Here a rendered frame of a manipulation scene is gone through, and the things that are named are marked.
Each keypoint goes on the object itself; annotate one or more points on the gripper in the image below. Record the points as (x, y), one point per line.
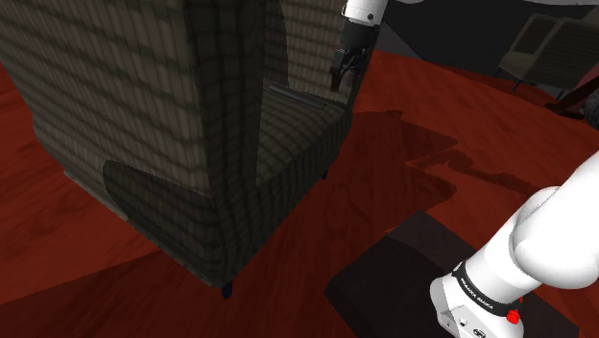
(358, 35)

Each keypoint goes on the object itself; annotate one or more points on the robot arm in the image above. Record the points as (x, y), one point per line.
(552, 234)

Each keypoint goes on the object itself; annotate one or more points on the dark grey flat bar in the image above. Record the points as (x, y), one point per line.
(297, 97)

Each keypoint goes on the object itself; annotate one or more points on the plaid fabric armchair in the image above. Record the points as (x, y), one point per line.
(140, 93)

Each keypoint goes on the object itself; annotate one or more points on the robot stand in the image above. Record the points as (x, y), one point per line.
(388, 285)

